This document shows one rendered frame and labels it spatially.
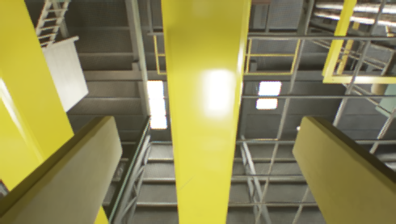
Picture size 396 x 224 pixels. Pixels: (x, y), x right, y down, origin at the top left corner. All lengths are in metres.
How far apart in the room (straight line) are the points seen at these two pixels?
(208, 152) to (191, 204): 0.07
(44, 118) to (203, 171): 0.14
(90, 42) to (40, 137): 12.30
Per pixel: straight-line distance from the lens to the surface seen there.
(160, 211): 11.22
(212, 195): 0.20
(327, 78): 1.82
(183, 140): 0.15
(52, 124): 0.22
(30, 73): 0.20
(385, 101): 2.77
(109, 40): 12.04
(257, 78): 11.22
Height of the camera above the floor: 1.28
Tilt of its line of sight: 30 degrees up
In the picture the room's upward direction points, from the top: 180 degrees clockwise
